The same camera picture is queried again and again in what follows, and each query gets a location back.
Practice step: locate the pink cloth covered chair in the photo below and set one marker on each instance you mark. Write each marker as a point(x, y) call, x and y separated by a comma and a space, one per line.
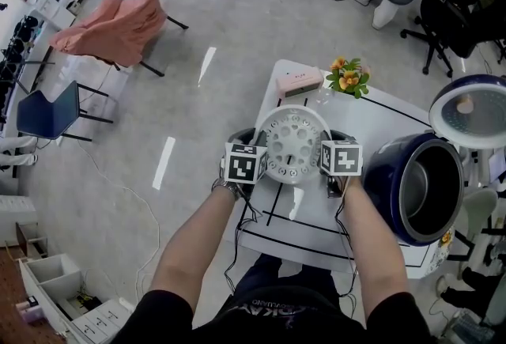
point(114, 30)

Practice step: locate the white steamer tray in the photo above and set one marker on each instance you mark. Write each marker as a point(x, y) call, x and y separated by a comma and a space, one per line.
point(286, 113)

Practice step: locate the row of black headsets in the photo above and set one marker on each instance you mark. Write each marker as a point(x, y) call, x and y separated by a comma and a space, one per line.
point(12, 57)

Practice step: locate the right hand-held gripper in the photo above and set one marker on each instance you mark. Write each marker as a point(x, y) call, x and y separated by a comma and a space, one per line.
point(346, 160)

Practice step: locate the pink digital clock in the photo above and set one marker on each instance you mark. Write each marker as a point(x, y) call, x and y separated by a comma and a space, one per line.
point(298, 79)

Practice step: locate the person's right forearm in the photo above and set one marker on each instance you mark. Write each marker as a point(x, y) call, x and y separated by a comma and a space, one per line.
point(375, 247)

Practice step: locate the white office chair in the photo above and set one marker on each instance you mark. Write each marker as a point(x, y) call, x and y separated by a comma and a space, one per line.
point(480, 164)

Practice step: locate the blue chair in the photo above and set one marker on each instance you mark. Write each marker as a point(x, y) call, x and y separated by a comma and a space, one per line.
point(47, 113)

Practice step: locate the person's left forearm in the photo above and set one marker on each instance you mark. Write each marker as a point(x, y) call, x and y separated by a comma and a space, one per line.
point(189, 243)

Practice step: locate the dark blue rice cooker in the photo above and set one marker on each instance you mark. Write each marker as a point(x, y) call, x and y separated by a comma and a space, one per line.
point(383, 176)

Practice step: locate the potted orange flowers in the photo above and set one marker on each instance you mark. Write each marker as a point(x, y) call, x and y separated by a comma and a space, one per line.
point(348, 77)

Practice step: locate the silver wristwatch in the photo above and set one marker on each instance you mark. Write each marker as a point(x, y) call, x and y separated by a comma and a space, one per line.
point(226, 189)

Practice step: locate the black office chair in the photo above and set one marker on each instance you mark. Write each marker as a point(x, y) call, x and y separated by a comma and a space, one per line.
point(442, 26)

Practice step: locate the white drawer cabinet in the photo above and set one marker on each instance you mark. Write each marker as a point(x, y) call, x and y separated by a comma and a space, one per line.
point(71, 295)

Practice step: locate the pale moulded chair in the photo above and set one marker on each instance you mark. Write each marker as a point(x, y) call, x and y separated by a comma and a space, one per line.
point(480, 208)

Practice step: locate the person's black t-shirt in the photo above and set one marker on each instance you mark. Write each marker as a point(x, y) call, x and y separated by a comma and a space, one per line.
point(276, 314)

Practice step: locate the dark pot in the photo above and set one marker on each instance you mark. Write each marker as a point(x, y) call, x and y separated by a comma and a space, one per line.
point(421, 192)

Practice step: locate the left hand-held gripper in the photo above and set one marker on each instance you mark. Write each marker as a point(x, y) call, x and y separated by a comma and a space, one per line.
point(241, 166)

